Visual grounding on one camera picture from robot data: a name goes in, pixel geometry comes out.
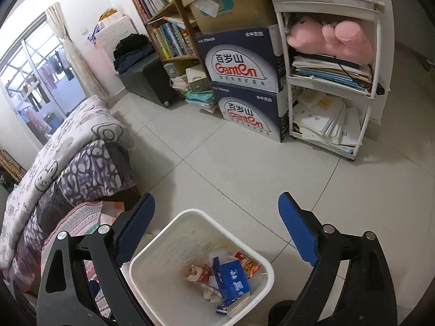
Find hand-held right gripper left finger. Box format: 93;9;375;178
36;192;157;326

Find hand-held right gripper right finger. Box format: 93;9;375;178
278;192;398;326

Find white plastic trash bin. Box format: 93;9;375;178
128;209;275;326

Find red snack wrapper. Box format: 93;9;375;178
234;251;262;278

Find blue cardboard box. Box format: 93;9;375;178
212;256;252;299

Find white tissue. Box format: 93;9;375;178
203;283;221;303

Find small blue white box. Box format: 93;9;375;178
216;294;251;317

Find pink checked cloth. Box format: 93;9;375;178
100;201;126;226

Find patterned tablecloth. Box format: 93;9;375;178
41;200;113;320

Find purple patterned blanket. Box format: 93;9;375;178
7;139;138;279

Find bed with grey headboard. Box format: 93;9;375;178
0;95;141;299

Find dark round object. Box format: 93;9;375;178
268;300;300;326

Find white cartoon print quilt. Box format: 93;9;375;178
0;96;126;269

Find stack of white booklets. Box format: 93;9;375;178
292;90;361;153

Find dark blue water carton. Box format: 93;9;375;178
211;86;289;143
194;24;288;93

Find black ottoman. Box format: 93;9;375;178
119;56;177;109

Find stack of books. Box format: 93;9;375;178
170;64;218;112

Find stack of papers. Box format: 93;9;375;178
291;52;374;92

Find row of hanging clothes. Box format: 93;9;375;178
17;49;75;133

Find pile of black clothes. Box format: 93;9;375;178
113;34;155;73

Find cream curtain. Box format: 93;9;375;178
46;2;109;107

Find pink plush toy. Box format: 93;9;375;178
286;16;374;65

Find sliding glass door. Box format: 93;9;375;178
0;12;87;143

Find pale drawer cabinet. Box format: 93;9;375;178
95;15;140;62

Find white shelf rack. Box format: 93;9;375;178
265;0;383;160

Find wooden bookshelf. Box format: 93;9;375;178
119;0;218;112

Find brown cardboard box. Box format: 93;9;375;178
177;0;277;36

